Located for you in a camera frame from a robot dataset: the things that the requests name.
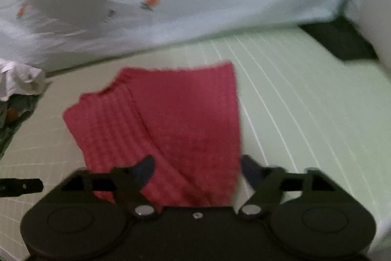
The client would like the green grid mat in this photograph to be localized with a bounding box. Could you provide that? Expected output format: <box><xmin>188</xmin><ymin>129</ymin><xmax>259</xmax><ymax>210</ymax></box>
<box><xmin>1</xmin><ymin>28</ymin><xmax>390</xmax><ymax>260</ymax></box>

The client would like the white garment with snap button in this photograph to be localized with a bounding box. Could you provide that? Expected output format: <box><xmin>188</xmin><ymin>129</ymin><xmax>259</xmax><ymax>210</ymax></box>
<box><xmin>1</xmin><ymin>59</ymin><xmax>46</xmax><ymax>101</ymax></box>

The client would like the red checkered cloth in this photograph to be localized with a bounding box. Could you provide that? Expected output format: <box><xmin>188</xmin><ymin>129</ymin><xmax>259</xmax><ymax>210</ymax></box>
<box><xmin>63</xmin><ymin>62</ymin><xmax>241</xmax><ymax>207</ymax></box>

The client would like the orange item in clothes pile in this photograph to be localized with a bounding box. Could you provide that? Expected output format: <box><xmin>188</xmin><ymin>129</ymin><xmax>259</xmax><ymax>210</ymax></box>
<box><xmin>5</xmin><ymin>108</ymin><xmax>19</xmax><ymax>123</ymax></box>

